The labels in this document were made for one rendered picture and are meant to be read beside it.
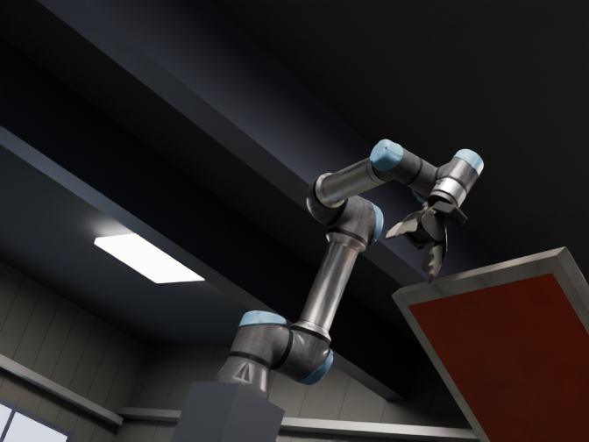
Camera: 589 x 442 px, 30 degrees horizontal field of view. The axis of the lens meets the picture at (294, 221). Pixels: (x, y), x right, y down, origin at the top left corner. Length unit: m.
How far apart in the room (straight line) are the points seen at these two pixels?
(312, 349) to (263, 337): 0.15
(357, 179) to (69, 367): 6.99
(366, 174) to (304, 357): 0.52
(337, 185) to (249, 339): 0.46
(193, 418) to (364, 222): 0.71
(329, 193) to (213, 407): 0.63
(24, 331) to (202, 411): 6.60
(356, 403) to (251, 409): 5.24
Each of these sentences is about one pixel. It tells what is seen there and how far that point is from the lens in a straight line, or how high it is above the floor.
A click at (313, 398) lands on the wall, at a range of 8.30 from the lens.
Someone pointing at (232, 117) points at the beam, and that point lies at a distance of 4.75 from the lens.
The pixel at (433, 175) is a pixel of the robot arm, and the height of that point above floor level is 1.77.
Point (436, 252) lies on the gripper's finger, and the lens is 2.54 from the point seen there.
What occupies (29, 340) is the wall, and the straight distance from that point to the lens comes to 9.37.
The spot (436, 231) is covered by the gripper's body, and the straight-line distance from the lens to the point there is 2.54.
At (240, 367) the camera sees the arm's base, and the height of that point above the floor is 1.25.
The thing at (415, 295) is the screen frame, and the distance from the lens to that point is 2.75.
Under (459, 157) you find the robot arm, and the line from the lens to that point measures 2.66.
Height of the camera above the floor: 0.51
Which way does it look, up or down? 23 degrees up
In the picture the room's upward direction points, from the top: 19 degrees clockwise
